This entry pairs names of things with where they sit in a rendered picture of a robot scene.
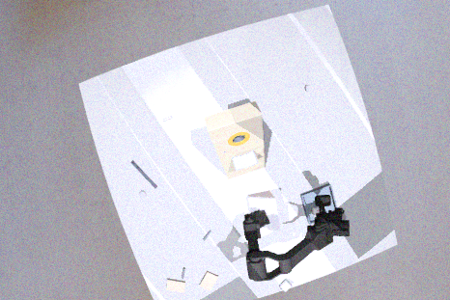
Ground dark grey flat bar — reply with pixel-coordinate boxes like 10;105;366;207
130;160;157;189

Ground grey cylinder with two slots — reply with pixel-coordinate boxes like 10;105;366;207
311;206;320;217

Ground light blue square tray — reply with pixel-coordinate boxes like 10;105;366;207
300;183;338;225

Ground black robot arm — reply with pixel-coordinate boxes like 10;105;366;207
242;208;350;282

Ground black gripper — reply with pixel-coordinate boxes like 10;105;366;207
315;195;331;222

